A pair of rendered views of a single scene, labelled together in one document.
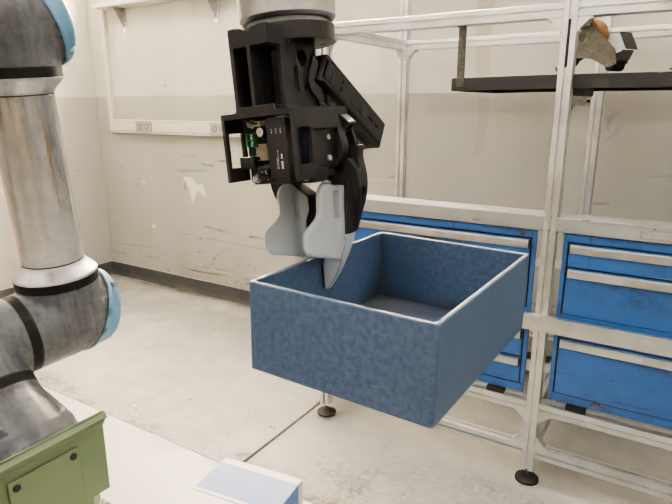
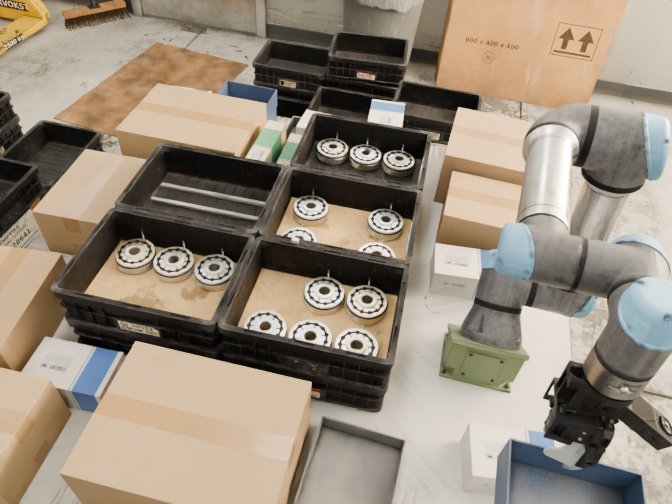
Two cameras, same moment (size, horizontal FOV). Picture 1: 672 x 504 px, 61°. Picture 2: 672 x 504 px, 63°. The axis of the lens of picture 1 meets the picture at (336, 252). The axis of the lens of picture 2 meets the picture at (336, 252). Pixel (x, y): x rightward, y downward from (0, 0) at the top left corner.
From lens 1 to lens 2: 0.70 m
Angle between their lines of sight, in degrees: 64
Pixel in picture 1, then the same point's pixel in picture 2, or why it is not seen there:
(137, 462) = (546, 377)
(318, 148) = (573, 433)
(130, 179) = not seen: outside the picture
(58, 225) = not seen: hidden behind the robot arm
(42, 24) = (636, 167)
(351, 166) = (589, 451)
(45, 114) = (609, 207)
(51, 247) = not seen: hidden behind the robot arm
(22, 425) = (490, 334)
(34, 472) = (481, 355)
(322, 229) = (561, 453)
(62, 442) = (499, 354)
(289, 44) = (587, 392)
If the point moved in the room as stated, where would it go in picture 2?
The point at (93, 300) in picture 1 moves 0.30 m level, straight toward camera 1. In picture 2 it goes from (575, 300) to (498, 375)
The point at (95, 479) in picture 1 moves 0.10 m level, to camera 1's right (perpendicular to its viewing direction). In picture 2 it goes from (507, 375) to (529, 411)
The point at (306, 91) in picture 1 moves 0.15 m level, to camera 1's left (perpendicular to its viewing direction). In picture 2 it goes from (594, 408) to (533, 321)
